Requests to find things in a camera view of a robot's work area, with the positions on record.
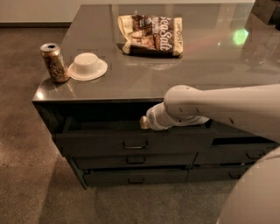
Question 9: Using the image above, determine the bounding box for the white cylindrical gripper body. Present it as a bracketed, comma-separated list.
[146, 102, 177, 130]

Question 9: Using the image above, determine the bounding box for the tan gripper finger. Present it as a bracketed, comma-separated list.
[139, 115, 150, 130]

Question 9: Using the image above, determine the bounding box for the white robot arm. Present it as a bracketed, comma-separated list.
[140, 84, 280, 143]

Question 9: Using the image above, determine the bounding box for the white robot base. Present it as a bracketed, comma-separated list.
[216, 147, 280, 224]

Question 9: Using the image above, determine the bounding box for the dark grey drawer cabinet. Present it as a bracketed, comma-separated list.
[33, 2, 280, 187]

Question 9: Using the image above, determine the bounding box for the white upturned plastic bowl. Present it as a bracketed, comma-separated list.
[68, 52, 108, 81]

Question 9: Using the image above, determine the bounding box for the brown sea salt snack bag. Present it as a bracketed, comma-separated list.
[117, 15, 184, 57]

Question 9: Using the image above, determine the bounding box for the gold soda can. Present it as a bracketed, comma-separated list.
[40, 43, 70, 83]

